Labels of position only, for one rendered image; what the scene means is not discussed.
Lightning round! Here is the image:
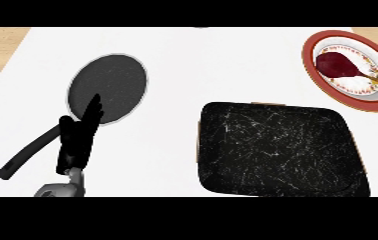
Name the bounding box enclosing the red rimmed white plate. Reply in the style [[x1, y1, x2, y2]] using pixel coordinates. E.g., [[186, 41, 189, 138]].
[[302, 29, 378, 113]]

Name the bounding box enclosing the black square tray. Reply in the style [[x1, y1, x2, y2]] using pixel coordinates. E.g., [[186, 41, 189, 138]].
[[195, 101, 372, 198]]

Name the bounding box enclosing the dark grey frying pan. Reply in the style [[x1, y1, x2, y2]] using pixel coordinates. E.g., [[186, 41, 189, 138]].
[[0, 53, 149, 181]]

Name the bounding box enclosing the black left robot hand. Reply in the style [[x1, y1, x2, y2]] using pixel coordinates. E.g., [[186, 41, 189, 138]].
[[55, 93, 105, 176]]

